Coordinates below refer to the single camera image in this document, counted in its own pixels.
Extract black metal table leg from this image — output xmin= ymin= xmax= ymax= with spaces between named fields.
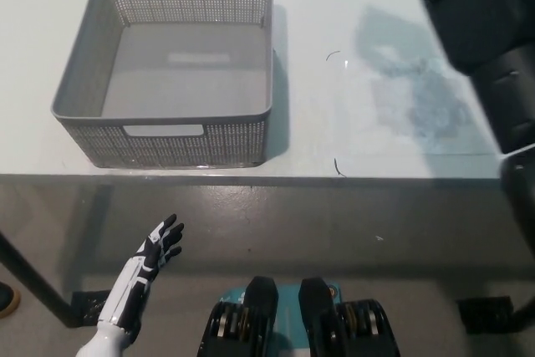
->
xmin=0 ymin=229 xmax=83 ymax=329

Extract grey perforated plastic basket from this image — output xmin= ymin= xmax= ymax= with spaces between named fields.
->
xmin=50 ymin=0 xmax=275 ymax=169

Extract dark shoe with tan sole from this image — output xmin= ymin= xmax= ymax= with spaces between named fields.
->
xmin=0 ymin=282 xmax=22 ymax=319

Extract black table foot plate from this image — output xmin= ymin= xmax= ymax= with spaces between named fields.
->
xmin=456 ymin=295 xmax=514 ymax=325
xmin=69 ymin=289 xmax=113 ymax=328

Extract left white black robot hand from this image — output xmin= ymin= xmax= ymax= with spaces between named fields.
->
xmin=97 ymin=213 xmax=186 ymax=332

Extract black robot legs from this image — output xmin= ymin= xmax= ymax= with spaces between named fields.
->
xmin=198 ymin=275 xmax=398 ymax=357

